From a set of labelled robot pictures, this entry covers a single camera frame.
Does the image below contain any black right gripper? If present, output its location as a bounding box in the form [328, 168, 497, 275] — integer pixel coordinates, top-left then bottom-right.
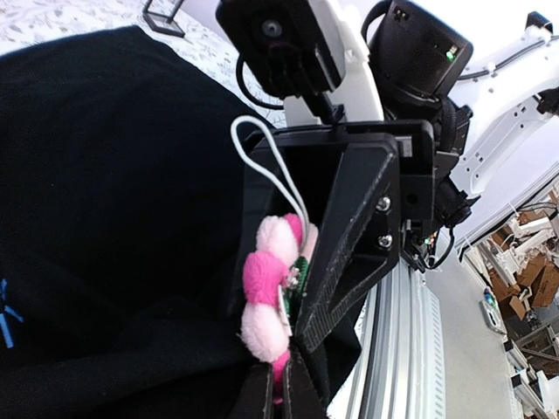
[242, 120, 434, 353]

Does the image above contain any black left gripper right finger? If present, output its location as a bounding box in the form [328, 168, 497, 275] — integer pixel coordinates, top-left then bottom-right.
[281, 348, 328, 419]

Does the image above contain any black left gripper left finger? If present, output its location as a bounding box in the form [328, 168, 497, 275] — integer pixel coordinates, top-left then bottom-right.
[226, 363, 274, 419]

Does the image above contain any pink flower plush brooch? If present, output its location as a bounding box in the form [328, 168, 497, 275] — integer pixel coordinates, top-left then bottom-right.
[229, 114, 321, 407]

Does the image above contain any black t-shirt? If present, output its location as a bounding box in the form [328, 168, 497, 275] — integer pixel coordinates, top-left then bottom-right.
[0, 24, 363, 419]

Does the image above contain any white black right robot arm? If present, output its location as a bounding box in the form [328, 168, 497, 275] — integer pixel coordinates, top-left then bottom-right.
[217, 1, 558, 361]

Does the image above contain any small black brooch stand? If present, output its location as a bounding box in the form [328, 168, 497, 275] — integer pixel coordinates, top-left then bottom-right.
[141, 0, 185, 38]

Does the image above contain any floral patterned table mat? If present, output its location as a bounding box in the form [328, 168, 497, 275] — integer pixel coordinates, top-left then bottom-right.
[1, 1, 286, 127]

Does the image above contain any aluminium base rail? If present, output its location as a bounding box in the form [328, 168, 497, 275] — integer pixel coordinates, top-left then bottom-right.
[328, 260, 446, 418]

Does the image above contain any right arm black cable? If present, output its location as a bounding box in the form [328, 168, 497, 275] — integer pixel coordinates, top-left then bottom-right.
[458, 25, 551, 84]

